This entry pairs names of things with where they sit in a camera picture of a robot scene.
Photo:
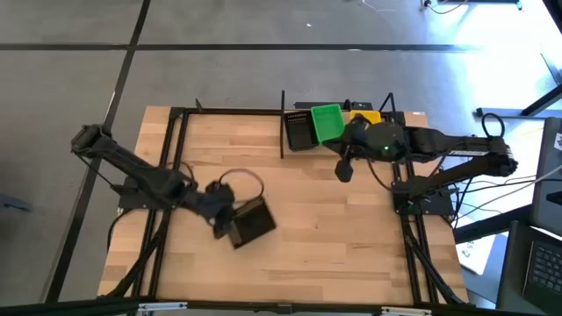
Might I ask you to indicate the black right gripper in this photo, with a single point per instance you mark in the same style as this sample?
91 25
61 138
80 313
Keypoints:
377 142

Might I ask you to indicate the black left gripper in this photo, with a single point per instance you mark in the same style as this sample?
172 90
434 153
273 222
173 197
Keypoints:
215 202

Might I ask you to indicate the yellow plastic basket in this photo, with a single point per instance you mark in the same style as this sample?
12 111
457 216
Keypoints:
375 116

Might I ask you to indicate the black plastic basket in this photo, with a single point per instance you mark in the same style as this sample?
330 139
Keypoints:
252 224
300 134

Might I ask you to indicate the green plastic basket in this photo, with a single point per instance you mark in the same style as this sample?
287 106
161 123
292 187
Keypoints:
327 123

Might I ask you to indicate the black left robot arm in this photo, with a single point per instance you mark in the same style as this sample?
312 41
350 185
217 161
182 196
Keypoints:
131 164

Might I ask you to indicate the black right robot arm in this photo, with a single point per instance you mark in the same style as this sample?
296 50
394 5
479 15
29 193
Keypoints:
439 140

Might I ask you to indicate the long black bar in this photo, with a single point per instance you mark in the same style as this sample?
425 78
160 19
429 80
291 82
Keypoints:
300 105

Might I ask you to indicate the black stand leg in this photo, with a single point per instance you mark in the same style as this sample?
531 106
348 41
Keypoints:
500 112

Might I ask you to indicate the black desk bar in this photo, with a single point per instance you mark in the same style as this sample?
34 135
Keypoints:
492 224

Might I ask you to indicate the white paper sheet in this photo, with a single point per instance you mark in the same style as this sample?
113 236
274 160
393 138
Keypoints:
476 256

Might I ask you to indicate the dark grey monitor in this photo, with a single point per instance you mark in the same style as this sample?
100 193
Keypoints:
544 145

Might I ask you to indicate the dark grey floor object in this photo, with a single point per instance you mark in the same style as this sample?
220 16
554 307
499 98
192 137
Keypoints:
13 204

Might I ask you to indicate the dark grey laptop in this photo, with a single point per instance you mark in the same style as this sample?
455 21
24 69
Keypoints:
544 267

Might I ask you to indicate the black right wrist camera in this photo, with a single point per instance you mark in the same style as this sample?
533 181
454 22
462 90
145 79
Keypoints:
344 170

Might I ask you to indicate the black aluminium table frame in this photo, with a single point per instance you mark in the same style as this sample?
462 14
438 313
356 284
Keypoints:
66 309

